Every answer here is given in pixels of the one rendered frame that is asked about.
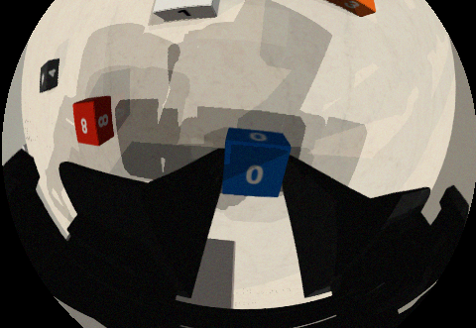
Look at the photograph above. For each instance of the black block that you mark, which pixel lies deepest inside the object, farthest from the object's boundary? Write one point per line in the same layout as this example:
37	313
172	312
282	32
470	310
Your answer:
49	75

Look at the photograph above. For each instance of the red block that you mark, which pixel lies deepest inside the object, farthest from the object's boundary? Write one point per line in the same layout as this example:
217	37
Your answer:
93	122

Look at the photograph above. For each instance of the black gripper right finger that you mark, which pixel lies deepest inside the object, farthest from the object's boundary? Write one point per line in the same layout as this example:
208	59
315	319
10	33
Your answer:
333	225

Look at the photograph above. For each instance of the dark blue block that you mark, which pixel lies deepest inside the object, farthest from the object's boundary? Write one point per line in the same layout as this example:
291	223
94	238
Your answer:
255	162

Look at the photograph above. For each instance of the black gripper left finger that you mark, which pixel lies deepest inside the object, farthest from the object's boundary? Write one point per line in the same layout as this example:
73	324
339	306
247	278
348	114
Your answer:
171	214

